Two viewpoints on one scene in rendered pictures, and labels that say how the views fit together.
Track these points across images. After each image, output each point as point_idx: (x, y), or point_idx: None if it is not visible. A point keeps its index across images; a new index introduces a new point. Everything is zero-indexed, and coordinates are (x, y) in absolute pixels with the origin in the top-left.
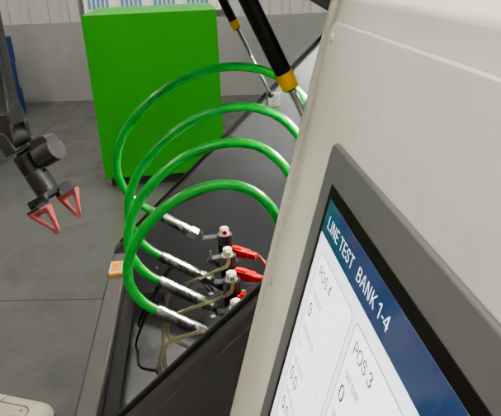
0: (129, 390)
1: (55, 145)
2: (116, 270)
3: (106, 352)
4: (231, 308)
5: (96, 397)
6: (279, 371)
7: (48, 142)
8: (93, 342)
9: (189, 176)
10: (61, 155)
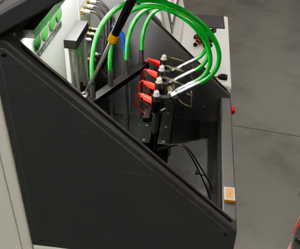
0: (212, 165)
1: None
2: (228, 188)
3: (223, 134)
4: (169, 36)
5: (223, 115)
6: (166, 0)
7: None
8: (231, 140)
9: (166, 163)
10: None
